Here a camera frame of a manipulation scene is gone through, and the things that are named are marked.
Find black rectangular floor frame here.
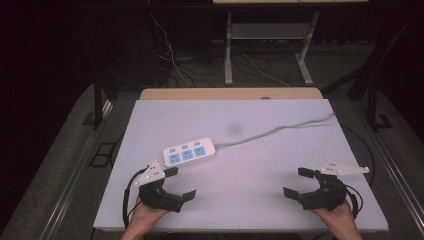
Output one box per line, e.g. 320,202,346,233
88,142,117,169

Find wooden table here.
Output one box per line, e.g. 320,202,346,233
139,87,324,101

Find black metal stand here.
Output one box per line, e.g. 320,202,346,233
81,71,116,132
365,66,395,133

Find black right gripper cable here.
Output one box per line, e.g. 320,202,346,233
344,184,365,220

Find white power strip cable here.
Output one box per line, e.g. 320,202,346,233
213,112,336,149

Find white power strip blue sockets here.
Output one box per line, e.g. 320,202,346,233
162,136,217,168

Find white metal desk frame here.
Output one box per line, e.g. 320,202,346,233
212,0,370,87

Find aluminium floor rail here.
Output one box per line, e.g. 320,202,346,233
368,128,424,229
39,99,115,240

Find person's left hand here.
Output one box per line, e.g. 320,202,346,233
127,196,170,232

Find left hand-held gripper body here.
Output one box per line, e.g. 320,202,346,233
133,160,184,214

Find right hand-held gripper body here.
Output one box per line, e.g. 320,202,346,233
298,159,370,212

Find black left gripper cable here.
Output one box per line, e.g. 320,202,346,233
122,165,150,230

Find person's right hand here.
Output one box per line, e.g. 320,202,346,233
312,199,355,232

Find white foam board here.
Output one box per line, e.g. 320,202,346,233
93,98,390,233

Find black floor cable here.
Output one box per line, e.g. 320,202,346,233
339,124,377,188

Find thin white floor cable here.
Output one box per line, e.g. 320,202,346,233
239,53,292,89
149,12,195,88

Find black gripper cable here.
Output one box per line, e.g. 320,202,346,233
122,165,150,230
344,184,365,220

